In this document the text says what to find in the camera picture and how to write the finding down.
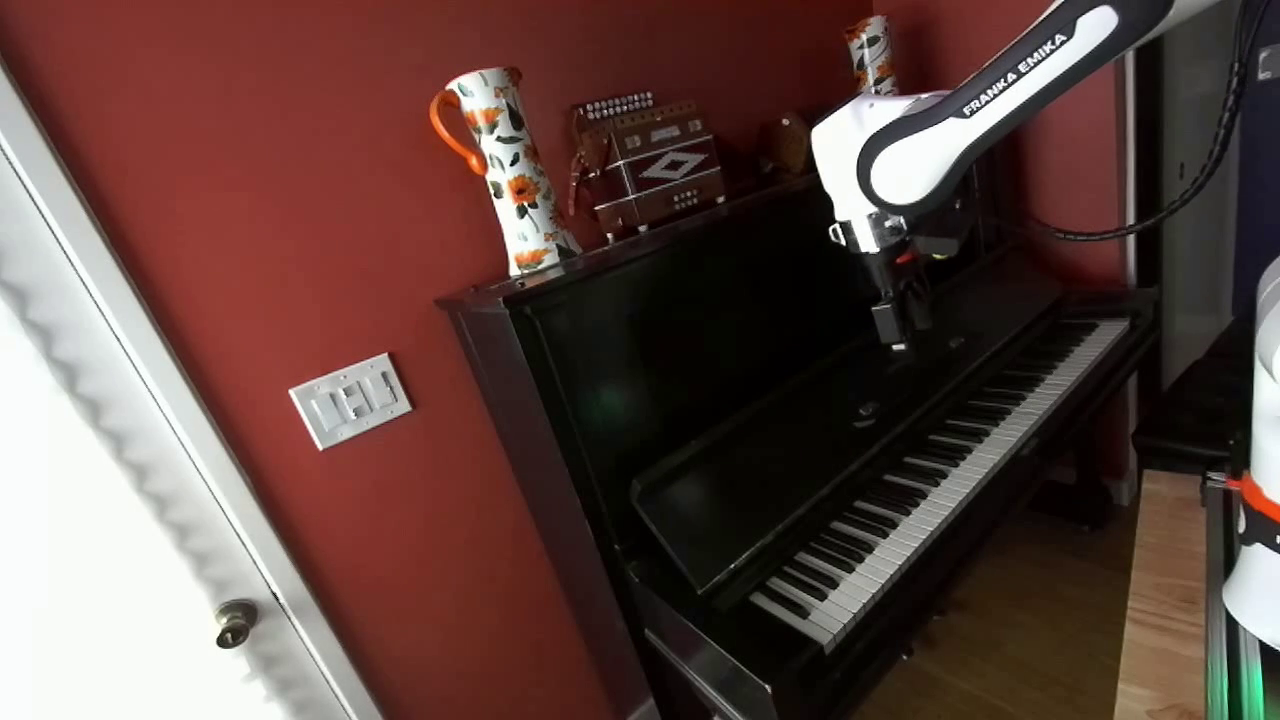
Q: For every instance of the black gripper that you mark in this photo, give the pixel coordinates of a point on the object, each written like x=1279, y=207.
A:
x=897, y=281

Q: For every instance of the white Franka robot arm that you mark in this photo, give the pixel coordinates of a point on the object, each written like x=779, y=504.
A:
x=1012, y=84

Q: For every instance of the black upright piano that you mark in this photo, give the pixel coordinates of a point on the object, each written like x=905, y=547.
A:
x=800, y=455

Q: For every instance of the small figurine on piano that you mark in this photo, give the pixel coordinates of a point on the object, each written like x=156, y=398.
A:
x=872, y=55

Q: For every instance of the brown patterned decorative box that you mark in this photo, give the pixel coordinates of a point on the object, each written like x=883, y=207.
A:
x=658, y=166

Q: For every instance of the white cylinder with orange band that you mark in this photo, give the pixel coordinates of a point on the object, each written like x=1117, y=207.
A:
x=1263, y=535

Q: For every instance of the metal door lock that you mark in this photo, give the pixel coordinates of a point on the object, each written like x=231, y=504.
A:
x=239, y=620

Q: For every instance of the white door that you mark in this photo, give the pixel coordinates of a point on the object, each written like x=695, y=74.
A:
x=94, y=504

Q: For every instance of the white light switch plate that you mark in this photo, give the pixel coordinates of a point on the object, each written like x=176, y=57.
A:
x=349, y=402

